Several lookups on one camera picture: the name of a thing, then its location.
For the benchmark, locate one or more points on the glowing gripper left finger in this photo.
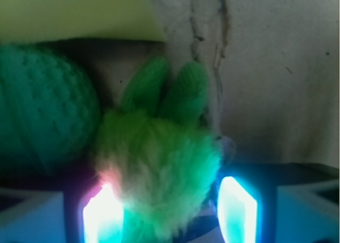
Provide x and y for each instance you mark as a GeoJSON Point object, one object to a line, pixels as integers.
{"type": "Point", "coordinates": [100, 215]}

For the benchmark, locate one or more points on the green knitted ball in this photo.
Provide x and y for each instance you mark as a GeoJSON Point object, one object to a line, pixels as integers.
{"type": "Point", "coordinates": [49, 111]}

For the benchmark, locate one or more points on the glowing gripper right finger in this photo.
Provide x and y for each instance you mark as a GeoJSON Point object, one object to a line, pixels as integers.
{"type": "Point", "coordinates": [239, 210]}

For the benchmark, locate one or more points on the yellow sponge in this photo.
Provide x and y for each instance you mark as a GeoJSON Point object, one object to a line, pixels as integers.
{"type": "Point", "coordinates": [32, 21]}

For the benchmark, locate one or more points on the fuzzy green toy animal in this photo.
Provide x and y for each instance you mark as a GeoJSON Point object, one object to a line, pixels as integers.
{"type": "Point", "coordinates": [155, 155]}

